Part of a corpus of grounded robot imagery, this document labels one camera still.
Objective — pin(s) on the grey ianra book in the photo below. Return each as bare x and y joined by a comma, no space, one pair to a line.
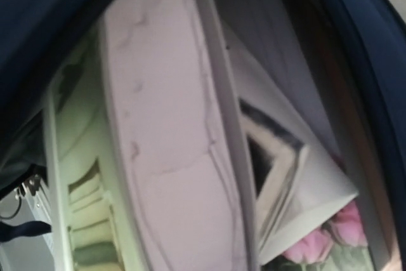
148,165

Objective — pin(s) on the white barcode booklet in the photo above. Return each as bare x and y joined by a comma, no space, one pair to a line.
298,184

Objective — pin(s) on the navy blue student backpack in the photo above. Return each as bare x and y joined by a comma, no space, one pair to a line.
355,51

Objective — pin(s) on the pink Designer Fate book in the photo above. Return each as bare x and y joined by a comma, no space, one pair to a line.
338,244

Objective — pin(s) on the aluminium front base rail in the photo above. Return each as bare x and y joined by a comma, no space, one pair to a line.
28,202

